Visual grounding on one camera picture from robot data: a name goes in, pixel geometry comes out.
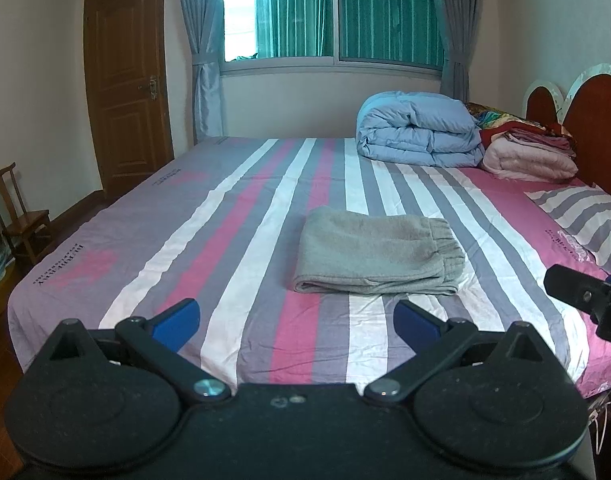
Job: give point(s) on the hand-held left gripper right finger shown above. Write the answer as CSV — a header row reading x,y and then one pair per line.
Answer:
x,y
415,322

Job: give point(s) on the striped pillow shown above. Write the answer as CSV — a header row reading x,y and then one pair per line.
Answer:
x,y
580,217

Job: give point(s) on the folded light blue quilt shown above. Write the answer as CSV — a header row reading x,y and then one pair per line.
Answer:
x,y
415,127

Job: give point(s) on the striped bed sheet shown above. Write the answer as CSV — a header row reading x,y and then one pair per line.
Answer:
x,y
245,230

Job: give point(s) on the folded pink blanket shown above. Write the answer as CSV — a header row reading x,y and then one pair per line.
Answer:
x,y
528,160

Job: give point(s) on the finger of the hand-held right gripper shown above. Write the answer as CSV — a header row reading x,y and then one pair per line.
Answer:
x,y
580,292

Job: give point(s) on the grey pants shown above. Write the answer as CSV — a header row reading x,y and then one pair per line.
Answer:
x,y
370,252

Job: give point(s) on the wooden headboard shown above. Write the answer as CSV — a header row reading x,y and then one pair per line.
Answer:
x,y
593,120

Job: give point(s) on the small wooden chair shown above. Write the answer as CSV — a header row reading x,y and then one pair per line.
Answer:
x,y
17,210

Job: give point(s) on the wooden door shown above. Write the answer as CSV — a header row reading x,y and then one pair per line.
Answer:
x,y
125,70

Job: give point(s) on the folded red blanket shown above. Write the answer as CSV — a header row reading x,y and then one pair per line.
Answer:
x,y
535,136

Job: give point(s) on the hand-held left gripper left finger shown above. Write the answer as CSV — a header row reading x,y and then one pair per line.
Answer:
x,y
178,322

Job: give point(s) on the window with green blinds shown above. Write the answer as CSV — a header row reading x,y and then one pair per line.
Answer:
x,y
330,10

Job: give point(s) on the blue grey curtain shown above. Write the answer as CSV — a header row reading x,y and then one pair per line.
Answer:
x,y
455,25
203,45

